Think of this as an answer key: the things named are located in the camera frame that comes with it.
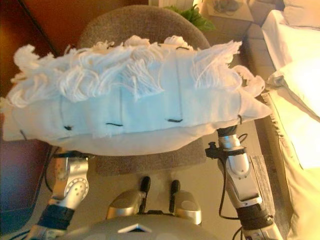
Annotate green potted plant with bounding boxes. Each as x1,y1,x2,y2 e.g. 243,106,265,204
164,4,216,33

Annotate white fringed cushion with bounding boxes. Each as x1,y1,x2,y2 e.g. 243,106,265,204
0,34,273,157

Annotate beige nightstand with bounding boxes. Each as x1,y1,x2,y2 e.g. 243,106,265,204
207,0,255,23

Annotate beige upholstered bed frame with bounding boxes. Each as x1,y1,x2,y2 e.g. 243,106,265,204
243,21,278,77

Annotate grey streaked rug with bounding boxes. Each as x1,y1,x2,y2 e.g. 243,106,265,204
249,154,285,227

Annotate silver left robot leg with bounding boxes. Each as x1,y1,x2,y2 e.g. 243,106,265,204
106,176,152,221

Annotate silver right robot leg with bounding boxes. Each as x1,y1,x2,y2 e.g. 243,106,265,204
169,179,203,226

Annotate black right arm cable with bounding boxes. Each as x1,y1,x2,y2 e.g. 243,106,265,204
204,133,249,221

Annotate silver robot leg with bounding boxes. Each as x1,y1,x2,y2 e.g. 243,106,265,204
169,179,203,226
106,176,152,221

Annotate bed with white duvet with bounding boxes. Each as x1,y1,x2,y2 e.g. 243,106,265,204
261,9,320,240

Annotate beige pillow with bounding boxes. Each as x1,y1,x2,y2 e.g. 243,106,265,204
283,0,320,27

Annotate silver robot torso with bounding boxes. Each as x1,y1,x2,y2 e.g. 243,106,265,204
62,216,251,240

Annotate grey upholstered armchair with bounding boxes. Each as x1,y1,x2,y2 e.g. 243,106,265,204
77,4,211,176

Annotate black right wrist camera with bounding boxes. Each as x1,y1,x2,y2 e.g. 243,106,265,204
204,141,222,160

